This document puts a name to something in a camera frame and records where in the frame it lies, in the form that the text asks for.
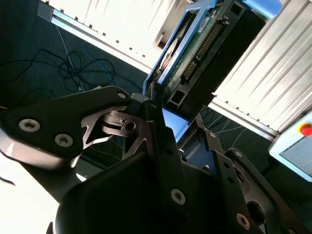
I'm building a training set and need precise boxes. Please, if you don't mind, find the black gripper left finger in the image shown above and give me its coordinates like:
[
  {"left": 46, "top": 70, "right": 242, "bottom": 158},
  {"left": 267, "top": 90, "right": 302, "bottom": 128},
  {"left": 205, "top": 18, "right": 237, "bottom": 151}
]
[{"left": 0, "top": 85, "right": 195, "bottom": 219}]

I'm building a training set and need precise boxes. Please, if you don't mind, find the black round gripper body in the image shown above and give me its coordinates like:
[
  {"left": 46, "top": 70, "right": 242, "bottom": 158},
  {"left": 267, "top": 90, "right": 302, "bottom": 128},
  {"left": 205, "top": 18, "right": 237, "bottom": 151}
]
[{"left": 52, "top": 151, "right": 247, "bottom": 234}]

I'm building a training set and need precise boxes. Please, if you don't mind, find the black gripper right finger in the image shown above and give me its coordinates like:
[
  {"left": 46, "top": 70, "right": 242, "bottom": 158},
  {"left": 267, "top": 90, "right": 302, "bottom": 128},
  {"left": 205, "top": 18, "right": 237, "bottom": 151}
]
[{"left": 194, "top": 113, "right": 301, "bottom": 234}]

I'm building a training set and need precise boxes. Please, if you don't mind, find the hard disk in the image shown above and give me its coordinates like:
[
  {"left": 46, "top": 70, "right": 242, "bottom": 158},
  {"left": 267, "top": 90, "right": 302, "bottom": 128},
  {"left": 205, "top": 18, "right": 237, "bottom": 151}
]
[{"left": 142, "top": 0, "right": 285, "bottom": 147}]

